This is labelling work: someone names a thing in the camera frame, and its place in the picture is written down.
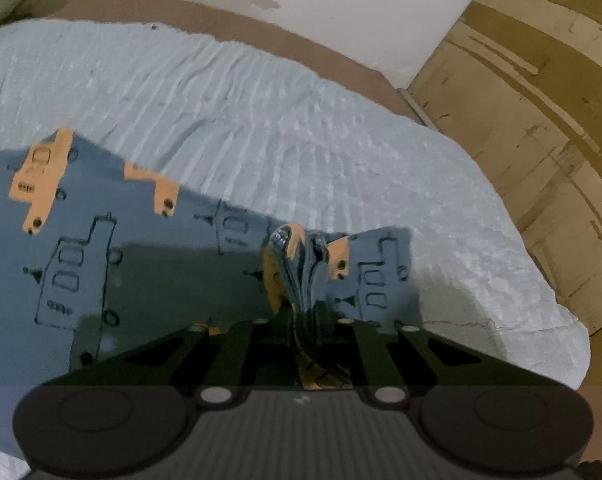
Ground blue pants with orange trucks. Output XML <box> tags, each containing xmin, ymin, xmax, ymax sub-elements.
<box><xmin>0</xmin><ymin>127</ymin><xmax>425</xmax><ymax>396</ymax></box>

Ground light blue bed sheet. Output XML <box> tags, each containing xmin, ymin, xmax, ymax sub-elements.
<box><xmin>0</xmin><ymin>20</ymin><xmax>593</xmax><ymax>479</ymax></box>

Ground brown wooden bed frame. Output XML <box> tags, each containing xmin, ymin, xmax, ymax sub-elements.
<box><xmin>31</xmin><ymin>0</ymin><xmax>423</xmax><ymax>124</ymax></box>

